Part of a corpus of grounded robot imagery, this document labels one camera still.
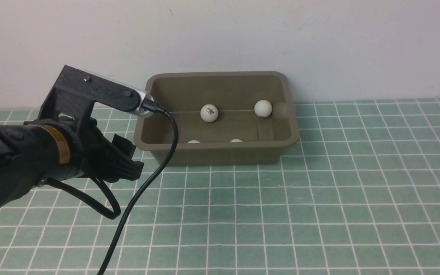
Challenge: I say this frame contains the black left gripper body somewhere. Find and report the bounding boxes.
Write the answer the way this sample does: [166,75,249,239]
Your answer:
[67,118,133,184]

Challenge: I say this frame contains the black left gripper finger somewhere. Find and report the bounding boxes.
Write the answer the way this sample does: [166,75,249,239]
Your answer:
[109,134,144,182]

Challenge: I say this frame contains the white ping-pong ball with print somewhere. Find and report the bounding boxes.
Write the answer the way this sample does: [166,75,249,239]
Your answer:
[200,104,219,123]

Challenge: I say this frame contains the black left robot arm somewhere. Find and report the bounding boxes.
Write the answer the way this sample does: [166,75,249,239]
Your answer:
[0,116,144,219]

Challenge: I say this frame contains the olive green plastic bin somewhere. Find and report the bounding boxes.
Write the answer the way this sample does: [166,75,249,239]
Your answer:
[145,71,300,167]

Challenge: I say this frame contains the black left camera cable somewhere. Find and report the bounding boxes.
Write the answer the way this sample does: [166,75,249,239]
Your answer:
[44,103,179,275]

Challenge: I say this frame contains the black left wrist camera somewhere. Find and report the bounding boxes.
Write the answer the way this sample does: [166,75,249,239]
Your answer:
[38,65,154,130]

